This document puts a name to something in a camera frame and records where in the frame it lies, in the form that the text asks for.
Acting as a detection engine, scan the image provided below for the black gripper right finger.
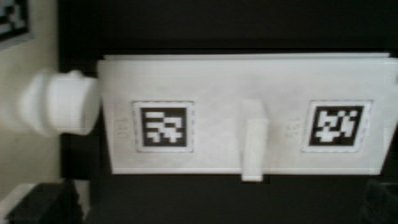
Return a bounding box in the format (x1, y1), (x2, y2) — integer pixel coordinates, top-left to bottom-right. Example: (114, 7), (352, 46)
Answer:
(359, 180), (398, 224)

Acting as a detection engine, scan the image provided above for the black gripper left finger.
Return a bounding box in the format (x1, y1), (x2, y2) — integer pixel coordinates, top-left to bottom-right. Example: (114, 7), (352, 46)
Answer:
(0, 179), (86, 224)

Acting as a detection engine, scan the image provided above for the white cabinet door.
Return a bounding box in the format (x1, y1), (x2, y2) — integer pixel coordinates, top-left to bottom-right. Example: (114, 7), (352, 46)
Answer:
(98, 53), (398, 182)
(0, 0), (100, 200)

